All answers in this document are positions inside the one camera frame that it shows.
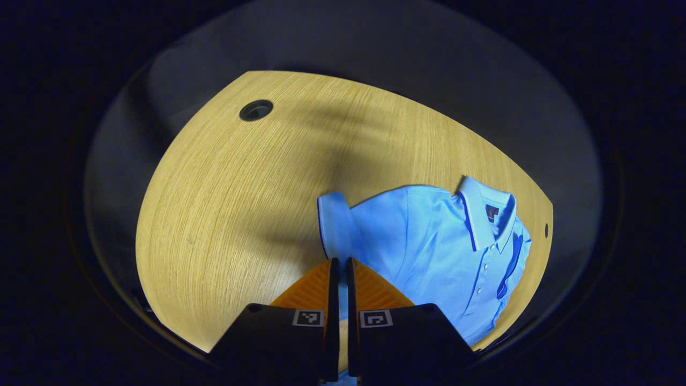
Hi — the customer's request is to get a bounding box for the light blue polo T-shirt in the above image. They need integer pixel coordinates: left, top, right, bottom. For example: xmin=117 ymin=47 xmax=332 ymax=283
xmin=316 ymin=176 xmax=532 ymax=386

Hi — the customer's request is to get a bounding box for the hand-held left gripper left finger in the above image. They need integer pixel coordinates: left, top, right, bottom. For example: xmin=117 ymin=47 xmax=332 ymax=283
xmin=209 ymin=257 xmax=341 ymax=383

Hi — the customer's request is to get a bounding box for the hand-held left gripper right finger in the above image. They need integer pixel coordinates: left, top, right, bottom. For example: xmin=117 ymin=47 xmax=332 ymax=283
xmin=346 ymin=257 xmax=478 ymax=378

